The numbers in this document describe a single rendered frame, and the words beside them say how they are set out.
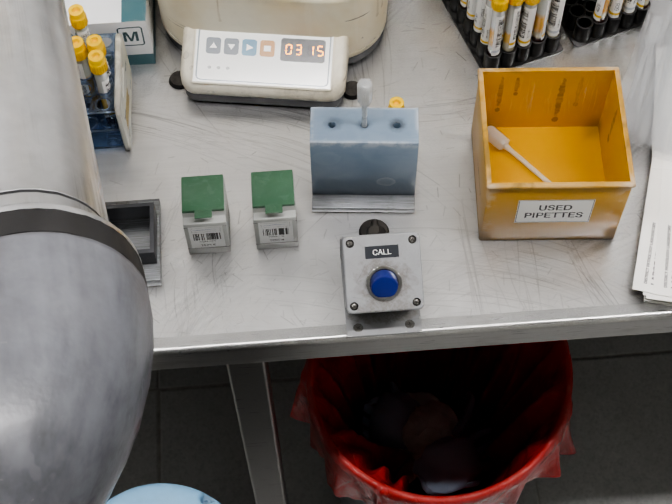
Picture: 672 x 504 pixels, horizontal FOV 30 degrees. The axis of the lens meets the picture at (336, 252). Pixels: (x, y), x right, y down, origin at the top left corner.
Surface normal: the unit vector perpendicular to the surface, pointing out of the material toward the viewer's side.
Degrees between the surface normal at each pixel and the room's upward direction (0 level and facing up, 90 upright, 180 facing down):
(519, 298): 0
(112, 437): 74
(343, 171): 90
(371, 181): 90
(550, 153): 0
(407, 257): 30
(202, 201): 0
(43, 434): 47
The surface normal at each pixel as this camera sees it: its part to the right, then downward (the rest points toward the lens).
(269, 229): 0.07, 0.87
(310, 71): -0.04, -0.07
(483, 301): -0.01, -0.49
